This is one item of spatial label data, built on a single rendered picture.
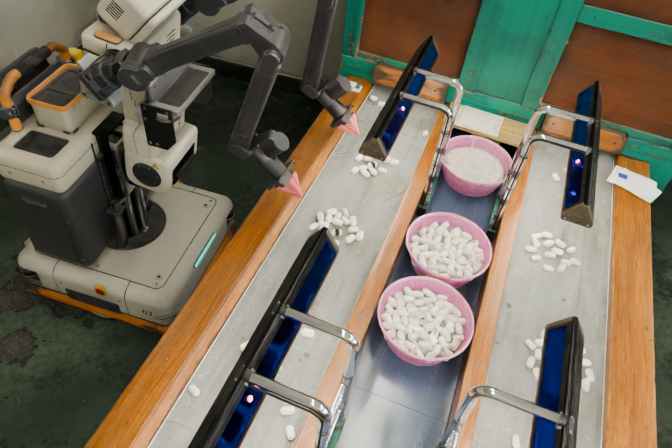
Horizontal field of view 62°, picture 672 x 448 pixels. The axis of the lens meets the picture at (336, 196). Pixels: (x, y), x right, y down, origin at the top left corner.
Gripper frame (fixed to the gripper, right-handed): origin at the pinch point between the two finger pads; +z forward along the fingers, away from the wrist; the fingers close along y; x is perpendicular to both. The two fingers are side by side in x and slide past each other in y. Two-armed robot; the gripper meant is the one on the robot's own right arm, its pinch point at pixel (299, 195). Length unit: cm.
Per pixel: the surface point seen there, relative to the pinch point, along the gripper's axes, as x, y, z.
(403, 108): -31.4, 25.2, 0.9
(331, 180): 6.8, 21.9, 9.7
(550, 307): -43, 1, 68
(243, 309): 9.2, -36.0, 7.5
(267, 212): 13.0, -3.0, -1.0
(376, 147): -29.8, 5.0, -0.2
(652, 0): -90, 84, 30
